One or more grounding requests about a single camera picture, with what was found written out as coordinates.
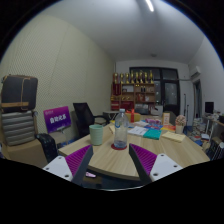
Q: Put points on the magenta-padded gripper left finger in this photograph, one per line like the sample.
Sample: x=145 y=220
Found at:
x=58 y=165

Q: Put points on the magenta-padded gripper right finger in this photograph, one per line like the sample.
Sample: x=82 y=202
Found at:
x=164 y=165

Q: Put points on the clear plastic water bottle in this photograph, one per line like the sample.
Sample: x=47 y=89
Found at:
x=121 y=131

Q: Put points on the black suitcase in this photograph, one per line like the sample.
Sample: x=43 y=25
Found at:
x=47 y=148

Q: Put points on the pale yellow book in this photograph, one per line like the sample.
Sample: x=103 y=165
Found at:
x=173 y=136

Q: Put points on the teal book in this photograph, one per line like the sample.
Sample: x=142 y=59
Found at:
x=152 y=134

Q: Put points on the orange book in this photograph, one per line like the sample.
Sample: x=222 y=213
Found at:
x=168 y=127

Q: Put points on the blue printed packet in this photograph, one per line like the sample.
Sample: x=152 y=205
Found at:
x=154 y=127

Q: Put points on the white paper booklet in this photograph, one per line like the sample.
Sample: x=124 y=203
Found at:
x=137 y=131

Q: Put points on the orange standing card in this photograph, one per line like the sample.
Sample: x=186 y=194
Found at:
x=166 y=119

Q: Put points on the purple sign board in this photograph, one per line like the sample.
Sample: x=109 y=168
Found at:
x=57 y=119

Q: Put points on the pink flowers in white pot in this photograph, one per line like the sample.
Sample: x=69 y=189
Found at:
x=180 y=121

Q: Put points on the light green cup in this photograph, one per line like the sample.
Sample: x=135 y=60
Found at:
x=96 y=135

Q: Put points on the flat round red coaster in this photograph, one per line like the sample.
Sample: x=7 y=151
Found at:
x=115 y=147

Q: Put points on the silver ribbed suitcase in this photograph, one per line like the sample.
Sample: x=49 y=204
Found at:
x=18 y=128

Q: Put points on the yellow gift box red ribbon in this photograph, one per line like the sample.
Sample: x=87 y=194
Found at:
x=136 y=117

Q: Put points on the black office chair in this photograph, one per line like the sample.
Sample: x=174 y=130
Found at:
x=83 y=115

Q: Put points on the cream book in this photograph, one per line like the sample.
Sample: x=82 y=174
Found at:
x=112 y=129

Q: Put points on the long wooden side desk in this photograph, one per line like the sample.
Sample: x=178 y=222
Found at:
x=216 y=121

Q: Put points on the black computer monitor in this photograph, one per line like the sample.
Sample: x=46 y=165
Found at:
x=209 y=107

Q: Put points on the dark framed glass door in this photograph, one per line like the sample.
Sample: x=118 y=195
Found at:
x=170 y=91

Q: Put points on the wooden shelf unit with trophies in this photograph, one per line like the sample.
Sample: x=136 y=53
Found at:
x=133 y=91

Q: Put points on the dark grey bag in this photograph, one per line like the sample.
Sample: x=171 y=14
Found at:
x=18 y=93

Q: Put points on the ceiling tube light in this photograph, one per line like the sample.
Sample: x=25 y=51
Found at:
x=149 y=5

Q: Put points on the white wall air conditioner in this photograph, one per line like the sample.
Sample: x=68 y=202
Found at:
x=195 y=71

